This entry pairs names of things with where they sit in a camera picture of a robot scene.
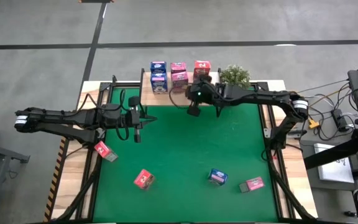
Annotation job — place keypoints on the black diagonal bar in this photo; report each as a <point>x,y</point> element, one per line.
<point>331,154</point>

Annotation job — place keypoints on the green table mat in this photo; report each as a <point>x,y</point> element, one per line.
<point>179,149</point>

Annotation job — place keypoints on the black power adapter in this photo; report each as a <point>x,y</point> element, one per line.
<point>339,119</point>

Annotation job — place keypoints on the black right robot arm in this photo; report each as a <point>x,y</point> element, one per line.
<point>259,96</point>

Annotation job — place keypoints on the black metal table frame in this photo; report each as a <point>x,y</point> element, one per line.
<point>106,85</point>

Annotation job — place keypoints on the yellow power plug splitter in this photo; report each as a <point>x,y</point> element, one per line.
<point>314,124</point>

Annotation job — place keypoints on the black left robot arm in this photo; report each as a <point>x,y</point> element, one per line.
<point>57,119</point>

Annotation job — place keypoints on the white board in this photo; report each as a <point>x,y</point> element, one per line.
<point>334,171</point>

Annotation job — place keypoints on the blue Frosted Flakes cereal box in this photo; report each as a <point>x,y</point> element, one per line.
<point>158,66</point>
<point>158,84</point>
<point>217,176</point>

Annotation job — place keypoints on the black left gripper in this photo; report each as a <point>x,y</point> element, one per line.
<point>113,116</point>

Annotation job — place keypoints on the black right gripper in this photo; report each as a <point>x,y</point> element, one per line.
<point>204,95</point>

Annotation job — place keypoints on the green plant in ribbed pot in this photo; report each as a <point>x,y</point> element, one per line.
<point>235,74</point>

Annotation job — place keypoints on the wooden shelf black metal frame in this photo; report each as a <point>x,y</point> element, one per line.
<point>154,99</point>

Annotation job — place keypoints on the yellow black hazard tape strip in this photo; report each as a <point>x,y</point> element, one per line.
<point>54,180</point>

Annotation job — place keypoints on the red Froot Loops cereal box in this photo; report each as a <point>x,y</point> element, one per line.
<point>102,149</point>
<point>201,67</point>
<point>143,179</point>

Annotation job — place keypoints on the grey metal desk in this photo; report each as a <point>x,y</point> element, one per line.
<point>2,151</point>

